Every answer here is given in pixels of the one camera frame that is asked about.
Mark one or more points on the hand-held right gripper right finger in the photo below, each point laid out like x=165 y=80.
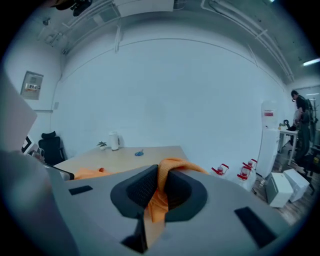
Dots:
x=186 y=200

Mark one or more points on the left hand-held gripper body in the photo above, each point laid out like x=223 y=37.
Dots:
x=28 y=145

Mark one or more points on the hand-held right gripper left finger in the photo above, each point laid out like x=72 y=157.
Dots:
x=140 y=190

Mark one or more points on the orange long-sleeved top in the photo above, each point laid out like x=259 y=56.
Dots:
x=172 y=163

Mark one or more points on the black office chair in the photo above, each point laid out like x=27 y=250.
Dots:
x=51 y=150

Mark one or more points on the blue scissors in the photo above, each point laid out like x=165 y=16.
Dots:
x=139 y=153

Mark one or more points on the white electric kettle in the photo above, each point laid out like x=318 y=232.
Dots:
x=114 y=141

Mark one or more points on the small potted plant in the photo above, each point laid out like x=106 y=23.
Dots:
x=102 y=145

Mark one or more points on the grey electrical panel box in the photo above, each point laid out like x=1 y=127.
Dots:
x=31 y=85

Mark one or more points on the white grey box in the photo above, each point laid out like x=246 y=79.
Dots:
x=278 y=190

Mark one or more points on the white water dispenser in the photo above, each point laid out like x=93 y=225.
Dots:
x=268 y=145

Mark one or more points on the white desk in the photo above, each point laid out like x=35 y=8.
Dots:
x=288 y=132

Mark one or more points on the black object on desk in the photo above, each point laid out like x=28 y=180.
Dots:
x=290 y=127

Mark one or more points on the black swivel chair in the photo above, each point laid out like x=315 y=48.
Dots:
x=311 y=165

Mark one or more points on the ceiling tube light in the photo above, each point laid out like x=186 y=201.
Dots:
x=311 y=62

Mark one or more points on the ceiling security camera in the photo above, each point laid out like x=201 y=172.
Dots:
x=46 y=21

